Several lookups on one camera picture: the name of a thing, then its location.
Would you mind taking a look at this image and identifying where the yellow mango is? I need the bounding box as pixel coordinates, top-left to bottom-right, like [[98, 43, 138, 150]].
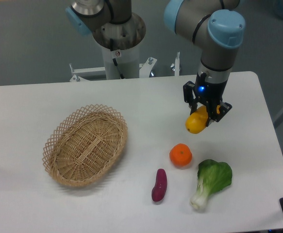
[[185, 106, 208, 134]]

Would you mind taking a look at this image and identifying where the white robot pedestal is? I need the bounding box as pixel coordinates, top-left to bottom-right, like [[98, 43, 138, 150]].
[[93, 13, 146, 80]]

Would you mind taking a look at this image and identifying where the purple sweet potato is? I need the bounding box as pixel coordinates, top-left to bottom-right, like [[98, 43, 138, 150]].
[[151, 168, 167, 202]]

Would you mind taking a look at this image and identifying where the woven wicker basket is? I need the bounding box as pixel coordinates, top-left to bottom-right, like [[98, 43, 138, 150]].
[[42, 104, 128, 187]]

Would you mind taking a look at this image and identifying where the green bok choy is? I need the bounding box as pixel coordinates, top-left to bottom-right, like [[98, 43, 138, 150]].
[[190, 159, 233, 211]]

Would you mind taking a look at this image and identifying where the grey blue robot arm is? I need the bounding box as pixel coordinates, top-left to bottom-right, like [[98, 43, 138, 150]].
[[66, 0, 246, 132]]

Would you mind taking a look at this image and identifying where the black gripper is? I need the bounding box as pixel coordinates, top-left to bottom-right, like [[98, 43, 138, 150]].
[[183, 70, 232, 127]]

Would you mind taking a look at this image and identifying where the white metal frame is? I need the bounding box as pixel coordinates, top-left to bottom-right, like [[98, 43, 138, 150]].
[[69, 51, 182, 82]]

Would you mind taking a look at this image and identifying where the orange tangerine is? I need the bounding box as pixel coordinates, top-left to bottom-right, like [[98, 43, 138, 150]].
[[169, 143, 193, 167]]

